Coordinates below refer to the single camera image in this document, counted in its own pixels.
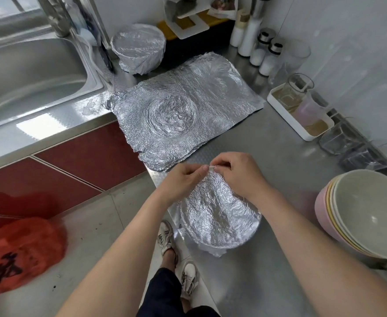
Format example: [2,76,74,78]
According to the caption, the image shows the person's right hand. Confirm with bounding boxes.
[210,151,274,203]

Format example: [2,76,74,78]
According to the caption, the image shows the small white tan-capped bottle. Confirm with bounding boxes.
[230,10,250,48]

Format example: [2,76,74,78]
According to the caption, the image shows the stainless steel sink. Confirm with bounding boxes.
[0,26,115,172]

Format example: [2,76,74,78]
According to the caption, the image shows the white dish brush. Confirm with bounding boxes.
[81,29,105,47]

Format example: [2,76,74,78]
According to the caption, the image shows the pink bowl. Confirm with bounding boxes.
[314,170,387,262]

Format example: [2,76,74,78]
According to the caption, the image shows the person's left white shoe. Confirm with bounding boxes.
[157,220,178,256]

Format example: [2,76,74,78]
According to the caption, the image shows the white rectangular tray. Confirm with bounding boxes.
[267,84,335,142]

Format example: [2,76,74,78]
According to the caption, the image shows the steel faucet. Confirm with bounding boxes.
[35,0,72,38]

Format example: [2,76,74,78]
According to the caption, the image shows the person's left hand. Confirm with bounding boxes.
[155,162,211,209]

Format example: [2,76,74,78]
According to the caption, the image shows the person's white shoe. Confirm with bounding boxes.
[157,220,178,256]
[178,261,200,300]

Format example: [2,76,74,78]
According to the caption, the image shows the person's right forearm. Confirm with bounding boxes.
[256,188,387,317]

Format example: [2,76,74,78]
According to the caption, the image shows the colourful snack packet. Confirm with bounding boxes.
[210,0,239,14]

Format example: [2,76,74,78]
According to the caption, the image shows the person's left forearm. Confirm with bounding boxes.
[56,195,181,317]

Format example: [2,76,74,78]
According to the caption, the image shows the person's right white shoe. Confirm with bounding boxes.
[178,261,200,300]

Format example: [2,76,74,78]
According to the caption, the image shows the white corner shelf rack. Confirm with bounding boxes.
[164,0,241,40]

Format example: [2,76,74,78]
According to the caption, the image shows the person's dark trousers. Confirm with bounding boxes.
[136,267,221,317]

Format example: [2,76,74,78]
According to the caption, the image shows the red kitchen cabinet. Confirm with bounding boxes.
[0,121,147,232]

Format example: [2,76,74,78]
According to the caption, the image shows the stack of aluminium foil sheets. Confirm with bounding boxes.
[106,52,266,172]

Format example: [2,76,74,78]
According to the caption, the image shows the tall white steel-capped bottle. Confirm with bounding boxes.
[238,0,275,57]

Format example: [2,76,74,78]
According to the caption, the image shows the red plastic bag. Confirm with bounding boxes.
[0,217,67,296]

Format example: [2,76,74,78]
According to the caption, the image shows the foil-covered bowl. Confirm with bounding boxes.
[169,167,262,257]
[111,23,167,76]

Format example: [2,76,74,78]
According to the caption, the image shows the pink translucent cup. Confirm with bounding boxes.
[294,94,330,126]

